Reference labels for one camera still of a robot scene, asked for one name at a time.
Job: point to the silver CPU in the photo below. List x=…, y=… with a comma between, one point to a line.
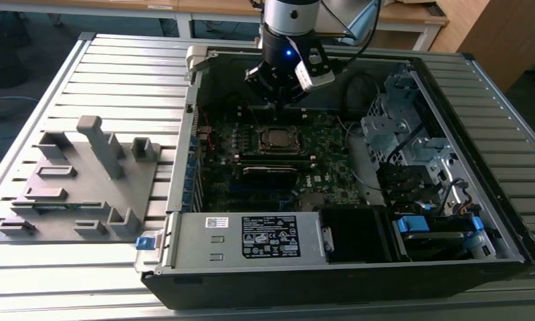
x=281, y=137

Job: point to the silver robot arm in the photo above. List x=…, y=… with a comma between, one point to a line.
x=293, y=16

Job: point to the CPU socket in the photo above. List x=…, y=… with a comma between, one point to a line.
x=281, y=151

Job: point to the RAM slot white clips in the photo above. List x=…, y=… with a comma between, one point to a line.
x=273, y=156

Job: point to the RAM slot black clips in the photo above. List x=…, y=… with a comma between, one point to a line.
x=273, y=160

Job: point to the silver metal drive cage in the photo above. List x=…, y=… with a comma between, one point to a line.
x=377, y=128

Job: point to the green motherboard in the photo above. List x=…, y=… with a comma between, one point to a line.
x=334, y=170

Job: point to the black graphics card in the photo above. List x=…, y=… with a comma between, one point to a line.
x=268, y=180

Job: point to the dark chipset heatsink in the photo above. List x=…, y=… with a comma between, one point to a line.
x=313, y=199

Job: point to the black plastic disk bay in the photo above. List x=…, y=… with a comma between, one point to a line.
x=404, y=182

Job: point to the wooden cabinet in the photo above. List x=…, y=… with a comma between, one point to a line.
x=509, y=33

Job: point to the grey parts rack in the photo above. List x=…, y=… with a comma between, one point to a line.
x=94, y=187

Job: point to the hard disk in blue carrier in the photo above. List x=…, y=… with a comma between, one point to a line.
x=413, y=223

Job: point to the silver power supply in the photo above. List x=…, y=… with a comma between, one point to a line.
x=197, y=240

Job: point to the blue plastic latch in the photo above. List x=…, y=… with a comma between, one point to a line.
x=143, y=243

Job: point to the green RAM stick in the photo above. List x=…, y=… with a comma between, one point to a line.
x=55, y=208

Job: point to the black PC case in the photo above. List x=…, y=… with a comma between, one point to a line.
x=294, y=291

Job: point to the wooden desk white frame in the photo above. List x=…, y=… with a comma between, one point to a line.
x=410, y=16
x=117, y=9

